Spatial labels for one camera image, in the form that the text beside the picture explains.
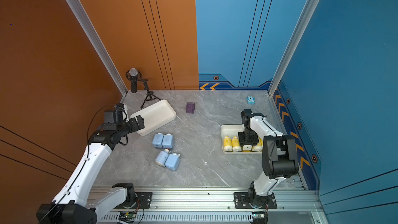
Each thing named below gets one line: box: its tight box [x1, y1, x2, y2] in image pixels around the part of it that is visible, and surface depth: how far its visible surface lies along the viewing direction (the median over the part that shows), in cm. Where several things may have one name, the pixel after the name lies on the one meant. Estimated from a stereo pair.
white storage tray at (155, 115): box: [129, 99, 177, 137], surface depth 108 cm
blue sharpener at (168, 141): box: [162, 133, 174, 149], surface depth 88 cm
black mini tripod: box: [140, 78, 162, 109], surface depth 111 cm
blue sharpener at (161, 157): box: [155, 148, 170, 166], surface depth 81 cm
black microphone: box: [125, 67, 142, 94], surface depth 101 cm
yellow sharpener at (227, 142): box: [223, 135, 233, 152], surface depth 86 cm
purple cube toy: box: [185, 102, 196, 114], surface depth 107 cm
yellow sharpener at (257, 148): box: [251, 143, 264, 152], surface depth 86 cm
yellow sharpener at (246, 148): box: [242, 144, 252, 152], surface depth 85 cm
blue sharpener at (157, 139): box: [152, 132, 164, 148], surface depth 89 cm
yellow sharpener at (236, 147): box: [231, 135, 242, 153], surface depth 86 cm
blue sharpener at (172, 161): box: [164, 152, 181, 171], surface depth 81 cm
